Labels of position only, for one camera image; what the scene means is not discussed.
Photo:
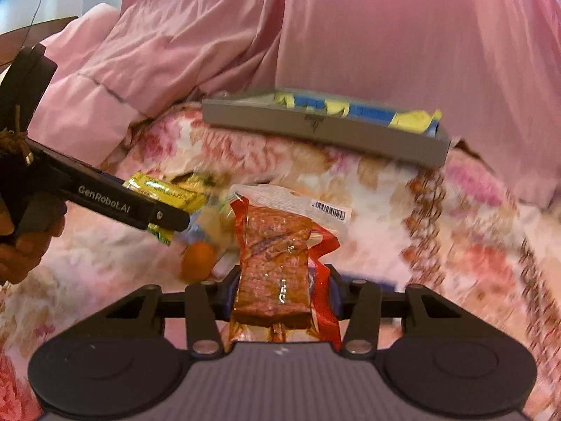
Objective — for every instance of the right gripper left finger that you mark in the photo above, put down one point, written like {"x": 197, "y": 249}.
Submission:
{"x": 204, "y": 303}

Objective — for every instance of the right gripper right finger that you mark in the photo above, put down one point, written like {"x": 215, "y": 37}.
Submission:
{"x": 361, "y": 307}

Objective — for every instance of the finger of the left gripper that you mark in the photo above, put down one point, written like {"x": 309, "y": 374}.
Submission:
{"x": 66, "y": 178}
{"x": 98, "y": 177}

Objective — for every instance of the small orange mandarin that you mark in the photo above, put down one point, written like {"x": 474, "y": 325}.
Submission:
{"x": 198, "y": 261}

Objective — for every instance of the yellow green snack bar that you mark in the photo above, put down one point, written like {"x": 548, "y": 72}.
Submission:
{"x": 187, "y": 200}

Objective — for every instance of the red dried meat packet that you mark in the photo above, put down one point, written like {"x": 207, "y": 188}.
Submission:
{"x": 283, "y": 292}

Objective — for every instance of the dark blue stick sachets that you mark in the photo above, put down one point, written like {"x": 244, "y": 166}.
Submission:
{"x": 356, "y": 279}

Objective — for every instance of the light blue candy packet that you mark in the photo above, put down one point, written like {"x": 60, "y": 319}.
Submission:
{"x": 193, "y": 233}

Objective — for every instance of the packaged bread loaf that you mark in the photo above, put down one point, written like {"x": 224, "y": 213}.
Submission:
{"x": 214, "y": 223}

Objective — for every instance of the person's left hand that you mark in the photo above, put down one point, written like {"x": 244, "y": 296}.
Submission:
{"x": 20, "y": 258}

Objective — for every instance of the pink duvet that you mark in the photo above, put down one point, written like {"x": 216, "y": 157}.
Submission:
{"x": 87, "y": 96}

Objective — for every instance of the wooden headboard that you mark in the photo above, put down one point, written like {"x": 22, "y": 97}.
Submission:
{"x": 12, "y": 42}

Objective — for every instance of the grey tray with painted liner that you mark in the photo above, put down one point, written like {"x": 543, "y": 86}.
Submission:
{"x": 415, "y": 136}

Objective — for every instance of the pink curtain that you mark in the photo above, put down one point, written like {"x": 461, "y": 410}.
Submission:
{"x": 491, "y": 66}

